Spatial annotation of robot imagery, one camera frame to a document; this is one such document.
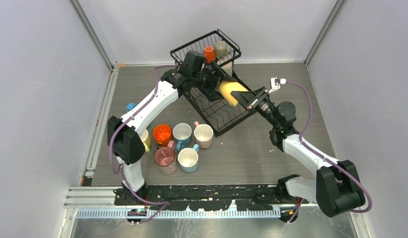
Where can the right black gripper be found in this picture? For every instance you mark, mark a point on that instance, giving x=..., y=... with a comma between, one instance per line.
x=258, y=96

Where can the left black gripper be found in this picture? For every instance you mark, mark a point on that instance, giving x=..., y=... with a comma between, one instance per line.
x=212, y=93

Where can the yellow mug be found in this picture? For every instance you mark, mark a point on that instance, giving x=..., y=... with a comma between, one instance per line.
x=226, y=88

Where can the small orange cup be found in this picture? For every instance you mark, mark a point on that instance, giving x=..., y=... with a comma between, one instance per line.
x=210, y=54

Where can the light pink faceted mug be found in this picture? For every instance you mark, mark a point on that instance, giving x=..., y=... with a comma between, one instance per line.
x=203, y=135

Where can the large orange mug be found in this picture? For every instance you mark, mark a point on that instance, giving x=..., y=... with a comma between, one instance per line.
x=162, y=134

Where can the light blue faceted mug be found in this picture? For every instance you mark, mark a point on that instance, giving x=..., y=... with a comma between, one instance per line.
x=188, y=158

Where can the yellow-green faceted mug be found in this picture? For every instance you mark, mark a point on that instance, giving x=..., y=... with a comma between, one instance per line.
x=145, y=138

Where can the pink patterned mug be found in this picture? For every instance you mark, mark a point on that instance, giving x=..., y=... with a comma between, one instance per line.
x=165, y=158

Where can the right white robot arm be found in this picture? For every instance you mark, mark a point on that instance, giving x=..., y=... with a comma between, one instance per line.
x=336, y=188

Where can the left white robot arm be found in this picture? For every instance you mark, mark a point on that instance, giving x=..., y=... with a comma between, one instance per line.
x=124, y=132

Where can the cream floral mug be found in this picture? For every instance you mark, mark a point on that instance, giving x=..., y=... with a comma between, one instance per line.
x=228, y=68

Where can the beige grey cup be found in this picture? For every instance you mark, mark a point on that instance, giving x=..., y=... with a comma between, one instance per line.
x=222, y=49

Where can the small blue toy block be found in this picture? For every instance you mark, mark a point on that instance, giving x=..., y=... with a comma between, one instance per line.
x=130, y=106

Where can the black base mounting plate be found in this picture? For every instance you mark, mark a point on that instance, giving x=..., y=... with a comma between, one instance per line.
x=215, y=197

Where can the black wire dish rack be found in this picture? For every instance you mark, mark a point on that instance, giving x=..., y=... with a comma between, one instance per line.
x=215, y=110

